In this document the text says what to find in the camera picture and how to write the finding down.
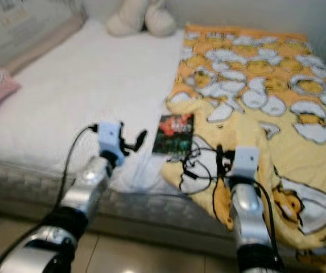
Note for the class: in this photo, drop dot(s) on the beige bed base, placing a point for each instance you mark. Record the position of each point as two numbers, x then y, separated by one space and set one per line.
128 227

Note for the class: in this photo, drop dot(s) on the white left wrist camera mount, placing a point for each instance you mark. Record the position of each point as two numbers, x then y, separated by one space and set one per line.
110 136

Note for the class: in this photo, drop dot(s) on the yellow egg cartoon blanket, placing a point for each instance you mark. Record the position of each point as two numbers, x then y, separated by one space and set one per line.
288 148

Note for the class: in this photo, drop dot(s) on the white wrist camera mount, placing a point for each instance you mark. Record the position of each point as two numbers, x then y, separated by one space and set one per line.
245 161
110 136

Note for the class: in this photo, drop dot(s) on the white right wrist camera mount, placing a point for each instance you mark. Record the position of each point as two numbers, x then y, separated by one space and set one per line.
245 161

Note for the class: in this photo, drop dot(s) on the cream plush toy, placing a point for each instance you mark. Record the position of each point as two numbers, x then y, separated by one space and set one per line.
134 20

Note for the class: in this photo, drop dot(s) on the white quilted mattress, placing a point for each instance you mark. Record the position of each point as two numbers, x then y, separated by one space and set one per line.
83 85

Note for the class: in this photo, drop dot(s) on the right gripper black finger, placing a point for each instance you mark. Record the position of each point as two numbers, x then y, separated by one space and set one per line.
219 158

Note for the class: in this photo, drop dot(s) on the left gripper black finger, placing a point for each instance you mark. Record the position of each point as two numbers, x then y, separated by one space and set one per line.
140 139

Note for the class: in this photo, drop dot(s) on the grey floral print pillow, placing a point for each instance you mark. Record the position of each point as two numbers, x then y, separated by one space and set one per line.
26 28

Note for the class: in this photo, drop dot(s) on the dark red cover book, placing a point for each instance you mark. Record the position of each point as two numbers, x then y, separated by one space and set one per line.
174 133

